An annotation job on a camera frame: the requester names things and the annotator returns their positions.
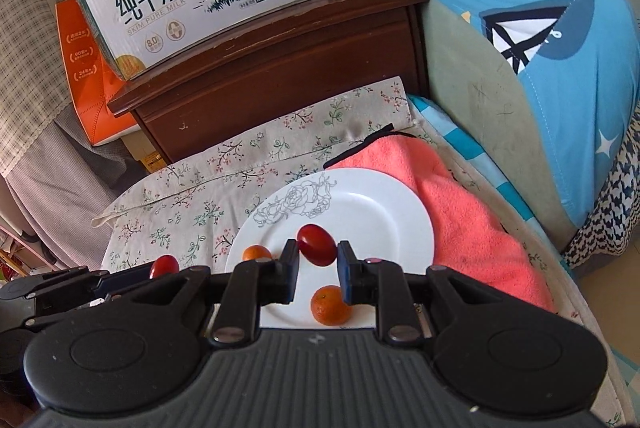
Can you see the blue striped bed sheet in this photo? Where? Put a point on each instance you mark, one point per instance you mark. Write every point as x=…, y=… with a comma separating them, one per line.
x=450, y=133

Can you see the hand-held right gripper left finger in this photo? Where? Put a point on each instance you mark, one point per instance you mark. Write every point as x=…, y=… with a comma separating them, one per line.
x=292, y=269

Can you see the beige checked cloth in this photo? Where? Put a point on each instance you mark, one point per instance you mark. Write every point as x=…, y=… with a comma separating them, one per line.
x=30, y=33

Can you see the floral tablecloth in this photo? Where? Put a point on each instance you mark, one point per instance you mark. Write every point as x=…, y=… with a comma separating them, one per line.
x=200, y=188

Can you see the grey cloth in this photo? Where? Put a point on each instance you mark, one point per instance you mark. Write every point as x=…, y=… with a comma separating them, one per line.
x=50, y=208

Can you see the dark wooden nightstand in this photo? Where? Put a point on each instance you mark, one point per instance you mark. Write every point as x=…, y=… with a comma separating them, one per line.
x=280, y=73

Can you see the beige floral quilt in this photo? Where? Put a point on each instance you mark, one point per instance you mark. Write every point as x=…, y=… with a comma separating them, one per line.
x=575, y=323

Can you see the pink towel with black trim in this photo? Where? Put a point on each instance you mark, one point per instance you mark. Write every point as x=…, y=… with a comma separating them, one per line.
x=465, y=228

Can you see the white plate with flower drawing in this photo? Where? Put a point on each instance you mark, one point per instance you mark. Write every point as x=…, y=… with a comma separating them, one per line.
x=370, y=208

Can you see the houndstooth cloth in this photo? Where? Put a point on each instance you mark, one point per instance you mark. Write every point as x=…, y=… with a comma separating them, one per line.
x=615, y=208

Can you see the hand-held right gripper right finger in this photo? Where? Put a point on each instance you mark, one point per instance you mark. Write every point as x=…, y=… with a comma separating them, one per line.
x=345, y=279

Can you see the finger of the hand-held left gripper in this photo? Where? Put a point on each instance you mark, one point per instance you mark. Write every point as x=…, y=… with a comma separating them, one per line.
x=45, y=314
x=120, y=286

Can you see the brown cardboard box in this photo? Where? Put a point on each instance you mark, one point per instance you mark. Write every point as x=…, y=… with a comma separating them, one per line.
x=145, y=153

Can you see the grey green pillow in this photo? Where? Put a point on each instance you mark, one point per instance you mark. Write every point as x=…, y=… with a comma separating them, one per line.
x=475, y=98

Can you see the orange cardboard box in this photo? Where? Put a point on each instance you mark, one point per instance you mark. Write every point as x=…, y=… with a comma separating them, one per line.
x=85, y=73

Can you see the small orange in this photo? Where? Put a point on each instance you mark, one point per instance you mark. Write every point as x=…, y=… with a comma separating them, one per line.
x=327, y=305
x=256, y=253

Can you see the red cherry tomato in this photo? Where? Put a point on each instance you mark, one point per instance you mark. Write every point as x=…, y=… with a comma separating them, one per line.
x=316, y=244
x=165, y=265

